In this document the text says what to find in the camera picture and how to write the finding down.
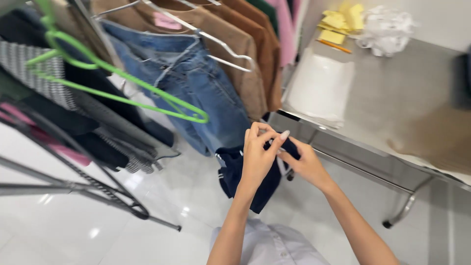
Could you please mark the person's right hand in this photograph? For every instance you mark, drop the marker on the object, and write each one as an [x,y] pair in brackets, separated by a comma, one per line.
[307,165]

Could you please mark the person's left hand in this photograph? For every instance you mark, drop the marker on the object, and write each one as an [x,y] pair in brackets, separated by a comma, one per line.
[255,162]

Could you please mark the navy blue garment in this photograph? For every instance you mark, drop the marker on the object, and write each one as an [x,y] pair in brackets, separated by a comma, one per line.
[235,173]

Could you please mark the white plastic bag stack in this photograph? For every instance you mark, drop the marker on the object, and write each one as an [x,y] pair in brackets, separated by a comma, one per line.
[320,88]

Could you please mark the person's white shirt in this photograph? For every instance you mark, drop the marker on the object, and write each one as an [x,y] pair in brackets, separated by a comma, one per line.
[268,246]

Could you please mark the blue denim jeans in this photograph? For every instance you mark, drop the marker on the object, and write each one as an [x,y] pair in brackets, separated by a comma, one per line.
[191,88]

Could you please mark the tan brown top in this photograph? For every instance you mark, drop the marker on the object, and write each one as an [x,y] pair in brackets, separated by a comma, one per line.
[235,51]

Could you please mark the steel table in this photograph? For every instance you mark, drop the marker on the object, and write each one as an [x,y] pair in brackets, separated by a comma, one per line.
[397,95]

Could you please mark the rust brown top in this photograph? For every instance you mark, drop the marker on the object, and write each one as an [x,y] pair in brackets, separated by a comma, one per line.
[266,48]

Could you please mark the orange pencil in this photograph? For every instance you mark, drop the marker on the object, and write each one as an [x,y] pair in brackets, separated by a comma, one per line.
[334,46]

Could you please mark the light pink garment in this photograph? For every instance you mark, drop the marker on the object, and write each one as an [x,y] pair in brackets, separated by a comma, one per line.
[287,29]

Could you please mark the silver metal hanger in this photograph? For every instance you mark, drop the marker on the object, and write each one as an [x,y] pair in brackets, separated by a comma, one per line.
[206,35]

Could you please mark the yellow sticky notes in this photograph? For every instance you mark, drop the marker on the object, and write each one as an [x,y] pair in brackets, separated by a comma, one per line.
[340,22]

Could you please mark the dark green garment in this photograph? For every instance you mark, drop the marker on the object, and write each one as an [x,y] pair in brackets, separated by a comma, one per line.
[265,9]

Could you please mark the crumpled white plastic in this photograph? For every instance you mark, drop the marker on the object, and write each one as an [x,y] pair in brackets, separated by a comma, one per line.
[386,31]

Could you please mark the green plastic hanger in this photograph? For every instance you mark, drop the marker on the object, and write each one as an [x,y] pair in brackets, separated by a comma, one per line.
[121,75]

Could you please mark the pink label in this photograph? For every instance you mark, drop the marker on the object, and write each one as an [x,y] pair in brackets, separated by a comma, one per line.
[167,21]

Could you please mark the dark object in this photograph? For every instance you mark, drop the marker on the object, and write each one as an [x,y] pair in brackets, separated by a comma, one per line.
[464,77]

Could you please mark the grey metal clothes rack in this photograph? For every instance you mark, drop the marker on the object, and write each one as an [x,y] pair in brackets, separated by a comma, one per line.
[66,186]

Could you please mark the rose pink garment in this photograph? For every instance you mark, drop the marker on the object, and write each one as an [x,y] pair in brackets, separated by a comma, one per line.
[48,141]

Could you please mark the black and white striped garment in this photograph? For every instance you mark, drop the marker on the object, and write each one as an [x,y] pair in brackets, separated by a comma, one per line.
[29,71]

